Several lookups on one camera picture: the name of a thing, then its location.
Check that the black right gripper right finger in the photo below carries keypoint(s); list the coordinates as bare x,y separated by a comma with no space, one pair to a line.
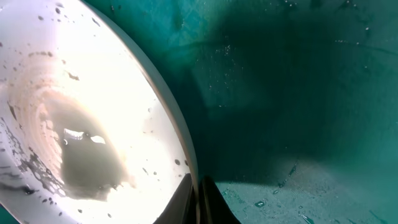
213,207

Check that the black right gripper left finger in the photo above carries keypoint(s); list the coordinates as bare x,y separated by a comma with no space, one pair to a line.
181,208

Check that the light blue plate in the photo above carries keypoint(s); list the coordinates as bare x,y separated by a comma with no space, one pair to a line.
90,132

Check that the blue plastic tray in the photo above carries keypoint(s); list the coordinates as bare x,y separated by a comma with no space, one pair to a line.
291,106

